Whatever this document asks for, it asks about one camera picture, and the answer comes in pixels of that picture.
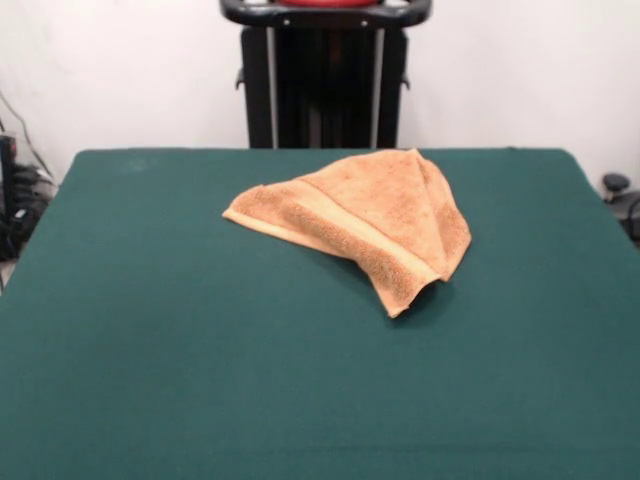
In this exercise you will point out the tan terry towel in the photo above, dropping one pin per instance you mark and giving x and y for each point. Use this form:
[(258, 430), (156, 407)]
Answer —
[(380, 210)]

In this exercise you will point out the red robot base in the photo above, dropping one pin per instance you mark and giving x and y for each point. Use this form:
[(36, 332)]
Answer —
[(325, 2)]

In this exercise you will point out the black power strip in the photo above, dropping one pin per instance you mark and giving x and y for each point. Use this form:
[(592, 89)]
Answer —
[(30, 187)]

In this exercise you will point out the black chair caster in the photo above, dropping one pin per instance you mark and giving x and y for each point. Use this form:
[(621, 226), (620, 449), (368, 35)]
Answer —
[(616, 182)]

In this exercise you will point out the black chair base leg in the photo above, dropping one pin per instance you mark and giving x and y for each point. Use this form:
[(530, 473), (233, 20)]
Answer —
[(631, 210)]

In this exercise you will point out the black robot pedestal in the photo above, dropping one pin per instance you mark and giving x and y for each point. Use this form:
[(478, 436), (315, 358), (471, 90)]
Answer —
[(325, 75)]

